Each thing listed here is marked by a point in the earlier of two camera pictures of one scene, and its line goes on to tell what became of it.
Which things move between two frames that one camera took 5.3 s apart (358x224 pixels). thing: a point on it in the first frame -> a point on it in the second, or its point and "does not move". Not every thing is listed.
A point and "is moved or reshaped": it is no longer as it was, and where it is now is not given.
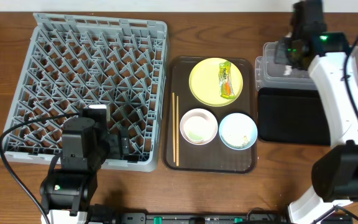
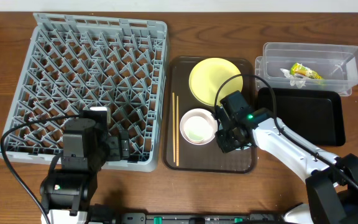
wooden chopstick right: (178, 149) does not move
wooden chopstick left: (173, 119) does not move
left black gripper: (123, 145) does not move
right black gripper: (283, 45) -> (225, 146)
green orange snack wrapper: (225, 81) is moved or reshaped
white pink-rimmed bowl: (199, 126) does not move
